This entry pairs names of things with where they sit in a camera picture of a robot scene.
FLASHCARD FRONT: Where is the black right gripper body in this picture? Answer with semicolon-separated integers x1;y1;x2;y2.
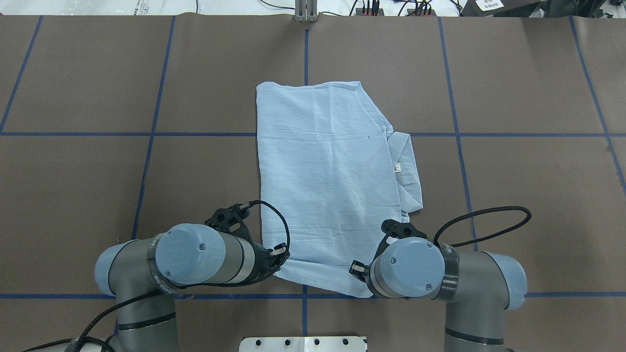
348;219;428;284

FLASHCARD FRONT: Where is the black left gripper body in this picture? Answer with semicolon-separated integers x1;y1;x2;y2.
205;202;291;282

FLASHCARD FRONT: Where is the light blue button-up shirt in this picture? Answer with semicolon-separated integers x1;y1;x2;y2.
256;82;423;298

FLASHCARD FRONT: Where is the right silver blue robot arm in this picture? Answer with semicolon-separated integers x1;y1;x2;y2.
349;219;528;352

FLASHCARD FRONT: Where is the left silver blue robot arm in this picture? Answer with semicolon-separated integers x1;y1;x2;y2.
74;200;291;352

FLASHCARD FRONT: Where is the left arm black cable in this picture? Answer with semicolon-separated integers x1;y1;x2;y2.
186;199;291;289

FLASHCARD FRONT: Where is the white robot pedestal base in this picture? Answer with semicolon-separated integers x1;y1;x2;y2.
239;336;368;352

